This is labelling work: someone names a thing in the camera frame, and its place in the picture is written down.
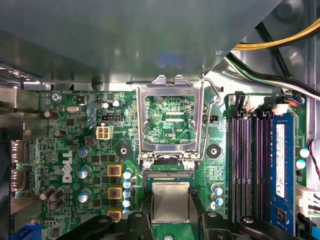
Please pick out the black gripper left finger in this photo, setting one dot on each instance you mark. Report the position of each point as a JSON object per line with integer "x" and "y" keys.
{"x": 135, "y": 227}

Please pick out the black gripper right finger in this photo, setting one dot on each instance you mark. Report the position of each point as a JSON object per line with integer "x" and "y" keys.
{"x": 215, "y": 228}

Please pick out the black RAM slot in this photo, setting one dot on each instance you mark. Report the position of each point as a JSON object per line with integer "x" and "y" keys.
{"x": 260, "y": 162}
{"x": 236, "y": 162}
{"x": 247, "y": 162}

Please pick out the black PC case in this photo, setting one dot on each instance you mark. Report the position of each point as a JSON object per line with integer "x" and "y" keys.
{"x": 287, "y": 12}

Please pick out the blue RAM stick with label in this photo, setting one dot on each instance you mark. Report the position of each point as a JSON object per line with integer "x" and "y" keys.
{"x": 282, "y": 162}

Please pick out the white power connector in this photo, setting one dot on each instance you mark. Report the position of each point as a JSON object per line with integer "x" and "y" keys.
{"x": 303, "y": 200}

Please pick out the green motherboard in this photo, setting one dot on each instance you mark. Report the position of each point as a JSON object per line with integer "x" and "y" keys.
{"x": 220, "y": 175}

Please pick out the grey power supply unit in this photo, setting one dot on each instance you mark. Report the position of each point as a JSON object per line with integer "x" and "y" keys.
{"x": 125, "y": 37}

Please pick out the metal socket cover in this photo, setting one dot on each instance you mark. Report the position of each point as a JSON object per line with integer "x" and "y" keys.
{"x": 170, "y": 90}

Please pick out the metal locking lever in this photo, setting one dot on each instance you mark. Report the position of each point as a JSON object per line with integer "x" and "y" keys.
{"x": 212, "y": 87}

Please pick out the silver CPU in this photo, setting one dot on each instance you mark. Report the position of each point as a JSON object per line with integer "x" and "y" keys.
{"x": 170, "y": 202}

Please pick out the blue VGA port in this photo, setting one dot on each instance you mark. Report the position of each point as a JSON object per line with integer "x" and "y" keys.
{"x": 28, "y": 232}

